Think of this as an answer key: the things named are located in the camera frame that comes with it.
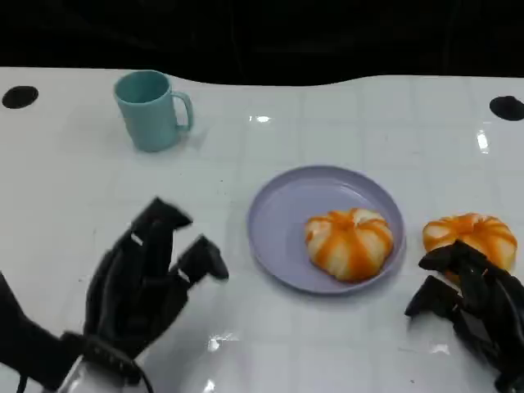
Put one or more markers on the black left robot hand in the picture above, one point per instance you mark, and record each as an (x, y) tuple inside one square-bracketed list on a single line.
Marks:
[(131, 286)]

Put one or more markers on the orange white toy bread roll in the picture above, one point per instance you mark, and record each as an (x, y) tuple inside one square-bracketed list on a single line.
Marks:
[(348, 245), (471, 231)]

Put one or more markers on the pale green mug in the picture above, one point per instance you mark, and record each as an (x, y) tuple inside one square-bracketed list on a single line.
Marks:
[(143, 110)]

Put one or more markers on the black table grommet hole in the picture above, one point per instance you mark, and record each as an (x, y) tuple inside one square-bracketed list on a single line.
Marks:
[(19, 97), (507, 108)]

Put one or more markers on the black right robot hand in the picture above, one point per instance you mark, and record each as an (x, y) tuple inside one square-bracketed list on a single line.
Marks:
[(479, 290)]

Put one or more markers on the lilac plate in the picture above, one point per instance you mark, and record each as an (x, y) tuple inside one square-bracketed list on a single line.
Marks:
[(282, 213)]

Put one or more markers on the black backdrop cloth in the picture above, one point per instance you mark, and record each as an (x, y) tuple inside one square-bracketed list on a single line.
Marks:
[(262, 32)]

